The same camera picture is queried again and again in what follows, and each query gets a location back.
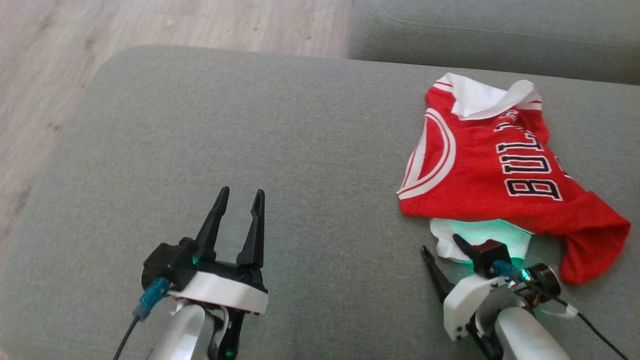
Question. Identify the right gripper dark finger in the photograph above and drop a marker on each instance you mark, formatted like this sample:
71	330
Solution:
437	275
465	247

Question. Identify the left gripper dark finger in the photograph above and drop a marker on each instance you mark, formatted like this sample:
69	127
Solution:
212	230
255	235

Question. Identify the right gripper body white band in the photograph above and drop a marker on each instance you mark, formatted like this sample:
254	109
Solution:
462	305

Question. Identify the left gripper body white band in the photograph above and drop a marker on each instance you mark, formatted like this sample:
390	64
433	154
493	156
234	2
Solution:
225	292

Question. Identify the red basketball jersey white sleeves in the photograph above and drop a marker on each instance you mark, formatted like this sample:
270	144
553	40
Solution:
480	175

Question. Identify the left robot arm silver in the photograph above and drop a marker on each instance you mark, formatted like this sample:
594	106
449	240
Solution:
182	335

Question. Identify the large grey sofa seat cushion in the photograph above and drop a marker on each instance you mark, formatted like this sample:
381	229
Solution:
300	150

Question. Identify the grey sofa back cushion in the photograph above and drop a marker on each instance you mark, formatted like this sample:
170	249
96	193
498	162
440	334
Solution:
500	35

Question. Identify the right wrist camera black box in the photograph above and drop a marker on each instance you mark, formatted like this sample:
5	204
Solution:
492	252

